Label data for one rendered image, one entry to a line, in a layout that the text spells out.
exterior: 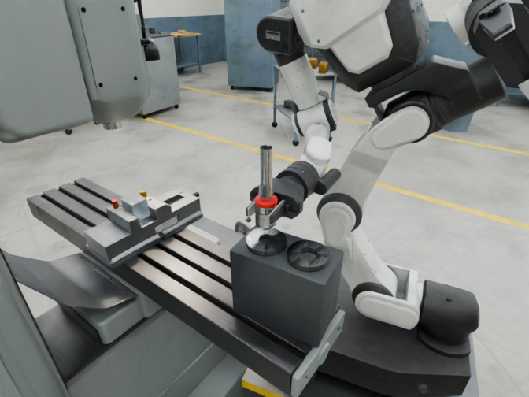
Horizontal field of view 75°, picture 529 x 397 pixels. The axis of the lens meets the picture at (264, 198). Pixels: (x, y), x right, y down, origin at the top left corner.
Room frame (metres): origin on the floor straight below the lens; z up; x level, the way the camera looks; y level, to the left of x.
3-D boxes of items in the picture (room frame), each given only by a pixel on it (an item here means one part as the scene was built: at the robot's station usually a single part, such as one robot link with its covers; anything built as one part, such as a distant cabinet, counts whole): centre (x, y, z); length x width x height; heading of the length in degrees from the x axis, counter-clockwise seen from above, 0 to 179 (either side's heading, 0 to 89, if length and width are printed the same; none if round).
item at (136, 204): (0.90, 0.39, 1.03); 0.06 x 0.05 x 0.06; 51
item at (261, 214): (0.62, 0.00, 1.19); 0.05 x 0.05 x 0.05
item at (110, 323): (0.92, 0.41, 0.79); 0.50 x 0.35 x 0.12; 144
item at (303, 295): (0.59, -0.05, 1.03); 0.22 x 0.12 x 0.20; 61
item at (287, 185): (0.69, -0.05, 1.20); 0.13 x 0.12 x 0.10; 58
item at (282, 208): (0.60, -0.03, 1.20); 0.06 x 0.02 x 0.03; 148
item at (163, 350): (0.94, 0.40, 0.43); 0.80 x 0.30 x 0.60; 144
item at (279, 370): (0.88, 0.36, 0.89); 1.24 x 0.23 x 0.08; 54
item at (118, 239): (0.93, 0.38, 0.98); 0.35 x 0.15 x 0.11; 141
